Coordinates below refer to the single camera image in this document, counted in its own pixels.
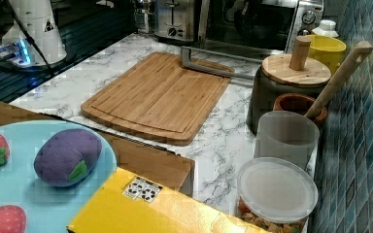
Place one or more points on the dark canister with wooden lid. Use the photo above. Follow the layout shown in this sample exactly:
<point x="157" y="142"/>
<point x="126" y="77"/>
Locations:
<point x="294" y="72"/>

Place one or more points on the purple plush eggplant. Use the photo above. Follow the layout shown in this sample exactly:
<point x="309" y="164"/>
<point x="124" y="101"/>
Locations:
<point x="67" y="157"/>

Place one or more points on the glass jar behind toaster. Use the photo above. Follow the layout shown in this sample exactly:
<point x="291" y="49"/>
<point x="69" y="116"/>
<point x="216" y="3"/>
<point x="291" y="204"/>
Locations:
<point x="144" y="15"/>

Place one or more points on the yellow cardboard box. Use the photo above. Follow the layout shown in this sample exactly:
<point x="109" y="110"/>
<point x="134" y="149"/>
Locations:
<point x="128" y="203"/>

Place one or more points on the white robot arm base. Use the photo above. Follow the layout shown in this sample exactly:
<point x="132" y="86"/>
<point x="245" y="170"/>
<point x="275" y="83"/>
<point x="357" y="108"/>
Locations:
<point x="34" y="43"/>

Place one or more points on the silver toaster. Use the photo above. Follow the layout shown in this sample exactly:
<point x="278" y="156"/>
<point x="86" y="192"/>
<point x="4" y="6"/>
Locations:
<point x="177" y="19"/>

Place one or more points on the red plush strawberry lower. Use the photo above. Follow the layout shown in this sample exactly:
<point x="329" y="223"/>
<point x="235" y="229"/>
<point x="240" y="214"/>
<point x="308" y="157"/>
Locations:
<point x="12" y="219"/>

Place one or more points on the silver toaster oven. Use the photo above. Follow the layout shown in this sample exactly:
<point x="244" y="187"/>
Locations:
<point x="250" y="30"/>

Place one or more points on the translucent plastic cup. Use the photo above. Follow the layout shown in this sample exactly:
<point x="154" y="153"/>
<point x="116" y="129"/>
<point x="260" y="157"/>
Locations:
<point x="286" y="135"/>

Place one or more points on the bamboo cutting board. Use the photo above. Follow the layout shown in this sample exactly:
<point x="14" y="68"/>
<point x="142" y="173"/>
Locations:
<point x="157" y="99"/>

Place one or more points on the white bottle cap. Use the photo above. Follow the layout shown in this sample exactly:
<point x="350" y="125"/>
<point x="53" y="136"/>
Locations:
<point x="326" y="28"/>

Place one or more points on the plastic jar with clear lid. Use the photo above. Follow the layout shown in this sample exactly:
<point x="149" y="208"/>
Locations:
<point x="275" y="195"/>

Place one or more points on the light blue plate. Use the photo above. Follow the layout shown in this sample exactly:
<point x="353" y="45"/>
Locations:
<point x="48" y="209"/>

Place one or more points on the wooden pestle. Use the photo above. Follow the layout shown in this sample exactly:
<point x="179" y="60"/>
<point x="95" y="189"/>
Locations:
<point x="357" y="55"/>

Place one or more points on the yellow cup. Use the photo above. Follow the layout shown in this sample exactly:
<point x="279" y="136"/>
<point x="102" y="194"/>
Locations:
<point x="327" y="50"/>

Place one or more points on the brown wooden mortar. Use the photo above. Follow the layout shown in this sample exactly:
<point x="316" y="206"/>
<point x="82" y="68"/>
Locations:
<point x="300" y="104"/>

